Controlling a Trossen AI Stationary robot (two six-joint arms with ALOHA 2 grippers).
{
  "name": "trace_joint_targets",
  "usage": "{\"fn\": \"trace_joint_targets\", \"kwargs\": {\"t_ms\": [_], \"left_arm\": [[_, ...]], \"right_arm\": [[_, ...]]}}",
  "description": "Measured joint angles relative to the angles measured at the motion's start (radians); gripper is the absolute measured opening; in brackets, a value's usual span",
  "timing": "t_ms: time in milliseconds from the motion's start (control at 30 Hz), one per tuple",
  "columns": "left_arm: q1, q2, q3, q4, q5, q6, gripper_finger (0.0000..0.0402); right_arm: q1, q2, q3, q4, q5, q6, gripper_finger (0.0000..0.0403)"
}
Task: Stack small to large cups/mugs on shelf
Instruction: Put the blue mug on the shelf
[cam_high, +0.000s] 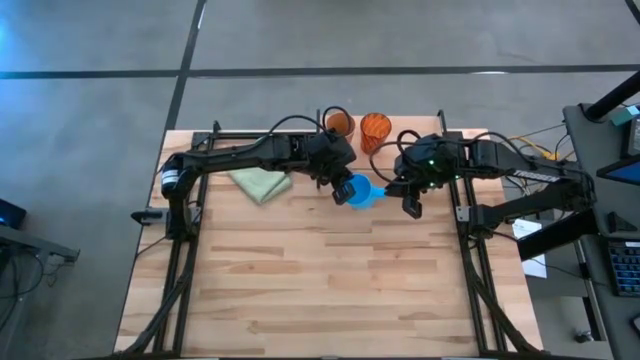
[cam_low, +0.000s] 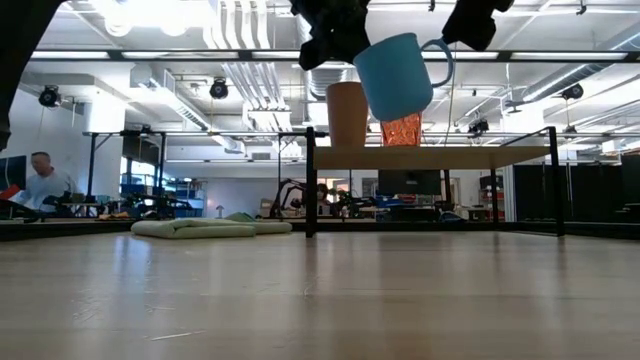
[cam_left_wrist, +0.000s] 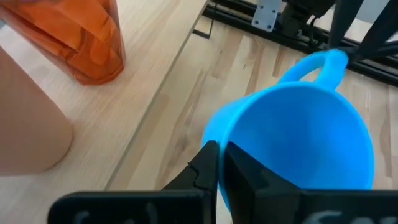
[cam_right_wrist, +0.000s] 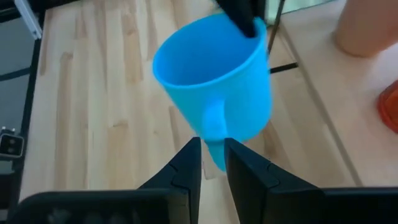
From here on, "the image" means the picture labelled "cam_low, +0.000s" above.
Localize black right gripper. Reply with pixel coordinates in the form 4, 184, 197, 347
441, 0, 516, 52

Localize orange textured glass tumbler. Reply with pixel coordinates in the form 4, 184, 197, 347
380, 112, 424, 148

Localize plain orange cup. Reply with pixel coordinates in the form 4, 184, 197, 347
325, 81, 370, 148

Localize person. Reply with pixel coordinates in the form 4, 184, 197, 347
17, 151, 80, 214
314, 182, 332, 217

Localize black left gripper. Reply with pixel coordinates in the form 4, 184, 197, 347
289, 0, 373, 72

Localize wooden shelf with black frame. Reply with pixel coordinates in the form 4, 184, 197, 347
304, 125, 567, 239

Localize folded green cloth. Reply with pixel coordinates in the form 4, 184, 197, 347
130, 211, 294, 240

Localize black monitor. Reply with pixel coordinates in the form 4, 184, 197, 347
376, 169, 443, 197

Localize black round ceiling fixture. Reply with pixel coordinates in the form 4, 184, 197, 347
560, 82, 585, 102
208, 77, 230, 101
38, 84, 62, 109

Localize black overhead frame bar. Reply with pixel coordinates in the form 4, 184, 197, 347
29, 48, 640, 63

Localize blue mug with handle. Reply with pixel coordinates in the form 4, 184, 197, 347
352, 32, 455, 123

